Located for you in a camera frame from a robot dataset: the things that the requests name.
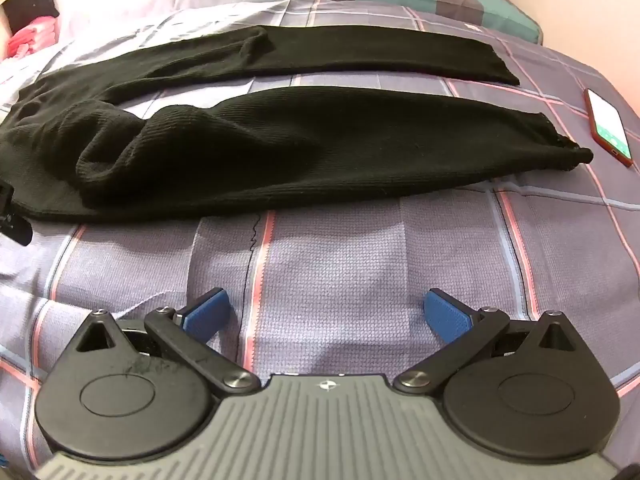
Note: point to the teal patchwork pillow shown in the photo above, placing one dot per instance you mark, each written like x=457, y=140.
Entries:
x=450, y=2

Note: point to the black knit pants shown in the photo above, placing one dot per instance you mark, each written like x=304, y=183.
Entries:
x=300, y=150

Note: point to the pink and red folded cloths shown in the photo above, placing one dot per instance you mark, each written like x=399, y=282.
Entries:
x=32, y=40

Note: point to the plaid lavender bed sheet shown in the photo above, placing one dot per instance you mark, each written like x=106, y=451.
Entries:
x=350, y=260

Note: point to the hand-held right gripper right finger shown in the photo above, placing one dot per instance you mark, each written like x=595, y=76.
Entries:
x=445, y=317

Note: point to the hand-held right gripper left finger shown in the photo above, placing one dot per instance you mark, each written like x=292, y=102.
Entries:
x=207, y=317

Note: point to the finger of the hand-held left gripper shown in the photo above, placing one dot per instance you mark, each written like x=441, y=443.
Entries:
x=12, y=222

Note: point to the smartphone in red case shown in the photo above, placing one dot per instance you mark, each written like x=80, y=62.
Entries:
x=607, y=125

